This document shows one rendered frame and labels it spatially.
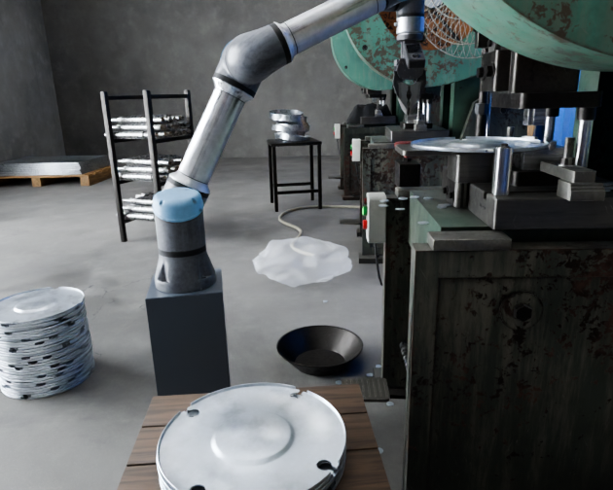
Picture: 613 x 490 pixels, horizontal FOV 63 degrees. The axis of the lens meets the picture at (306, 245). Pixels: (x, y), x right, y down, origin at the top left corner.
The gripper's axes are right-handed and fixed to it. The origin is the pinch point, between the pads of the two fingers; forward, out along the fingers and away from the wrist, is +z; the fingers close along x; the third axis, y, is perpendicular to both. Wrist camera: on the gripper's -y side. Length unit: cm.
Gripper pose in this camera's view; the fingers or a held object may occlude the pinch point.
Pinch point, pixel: (408, 110)
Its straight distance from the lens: 148.9
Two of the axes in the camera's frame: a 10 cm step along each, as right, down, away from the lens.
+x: -10.0, 0.1, 0.5
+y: 0.4, -2.9, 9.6
